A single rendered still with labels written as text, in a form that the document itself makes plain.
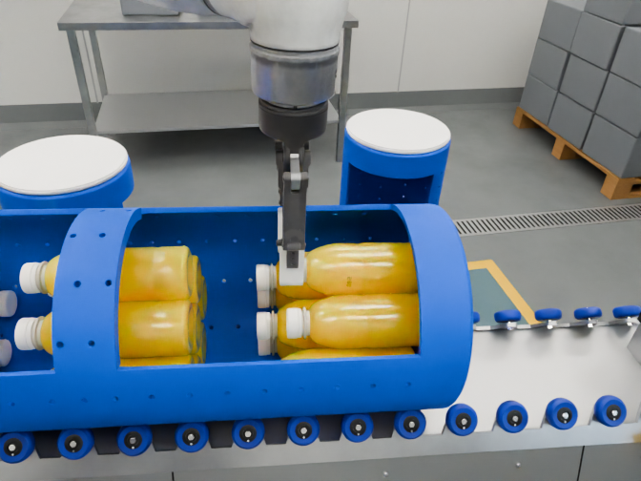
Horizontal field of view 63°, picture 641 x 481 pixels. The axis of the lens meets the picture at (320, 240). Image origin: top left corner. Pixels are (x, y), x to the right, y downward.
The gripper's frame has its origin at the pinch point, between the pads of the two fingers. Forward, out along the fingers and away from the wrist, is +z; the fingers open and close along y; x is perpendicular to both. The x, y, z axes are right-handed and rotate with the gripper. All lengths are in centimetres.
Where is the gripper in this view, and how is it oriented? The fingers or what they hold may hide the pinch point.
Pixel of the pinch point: (290, 248)
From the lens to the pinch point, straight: 67.9
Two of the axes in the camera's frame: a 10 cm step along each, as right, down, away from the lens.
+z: -0.5, 8.2, 5.8
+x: -9.9, 0.1, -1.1
